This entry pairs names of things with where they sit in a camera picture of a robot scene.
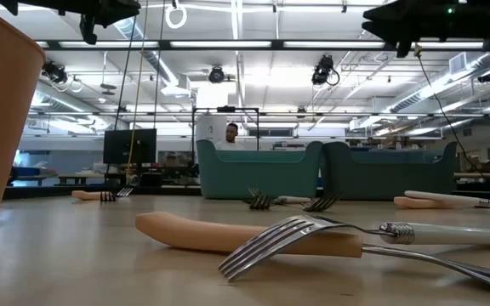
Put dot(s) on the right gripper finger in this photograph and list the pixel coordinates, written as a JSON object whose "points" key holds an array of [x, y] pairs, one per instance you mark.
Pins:
{"points": [[385, 30], [387, 13]]}

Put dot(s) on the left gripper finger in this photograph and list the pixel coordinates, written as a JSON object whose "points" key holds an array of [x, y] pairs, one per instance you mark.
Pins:
{"points": [[113, 16], [119, 4]]}

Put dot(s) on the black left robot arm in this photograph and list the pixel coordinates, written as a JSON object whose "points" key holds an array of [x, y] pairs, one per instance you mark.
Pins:
{"points": [[11, 5]]}

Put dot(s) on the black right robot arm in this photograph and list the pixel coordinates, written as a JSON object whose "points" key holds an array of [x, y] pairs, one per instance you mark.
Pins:
{"points": [[479, 21]]}

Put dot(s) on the small black ceiling device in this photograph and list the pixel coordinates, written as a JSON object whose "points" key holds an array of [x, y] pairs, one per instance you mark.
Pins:
{"points": [[487, 77]]}

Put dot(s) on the black overhead light beam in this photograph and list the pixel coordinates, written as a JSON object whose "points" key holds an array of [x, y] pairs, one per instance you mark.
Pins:
{"points": [[277, 44]]}

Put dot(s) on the black computer monitor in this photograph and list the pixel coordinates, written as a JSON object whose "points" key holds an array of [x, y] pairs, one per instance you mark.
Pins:
{"points": [[130, 146]]}

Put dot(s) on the dark teal plastic bin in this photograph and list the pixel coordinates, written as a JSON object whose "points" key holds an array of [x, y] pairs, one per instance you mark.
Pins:
{"points": [[389, 183]]}

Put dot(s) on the orange plastic bin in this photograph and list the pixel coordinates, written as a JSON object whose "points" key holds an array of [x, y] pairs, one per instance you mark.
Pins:
{"points": [[7, 149]]}

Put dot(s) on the low background bench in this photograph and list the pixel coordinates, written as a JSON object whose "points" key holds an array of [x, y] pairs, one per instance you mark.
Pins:
{"points": [[79, 176]]}

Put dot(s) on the wooden background table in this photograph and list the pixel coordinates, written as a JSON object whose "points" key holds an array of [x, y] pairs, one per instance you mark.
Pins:
{"points": [[483, 175]]}

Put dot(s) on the person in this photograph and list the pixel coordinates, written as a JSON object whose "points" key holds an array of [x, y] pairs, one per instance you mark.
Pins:
{"points": [[231, 134]]}

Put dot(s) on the blue background workbench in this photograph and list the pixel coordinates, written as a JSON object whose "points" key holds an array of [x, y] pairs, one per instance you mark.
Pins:
{"points": [[32, 172]]}

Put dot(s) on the silver ventilation duct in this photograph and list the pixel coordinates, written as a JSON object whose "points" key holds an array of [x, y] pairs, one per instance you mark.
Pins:
{"points": [[155, 64], [432, 91]]}

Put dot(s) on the round black ceiling camera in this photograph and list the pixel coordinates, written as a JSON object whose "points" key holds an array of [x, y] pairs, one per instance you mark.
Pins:
{"points": [[216, 75]]}

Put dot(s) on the black table edge rail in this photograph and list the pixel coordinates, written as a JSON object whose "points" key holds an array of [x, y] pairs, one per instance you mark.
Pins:
{"points": [[164, 192]]}

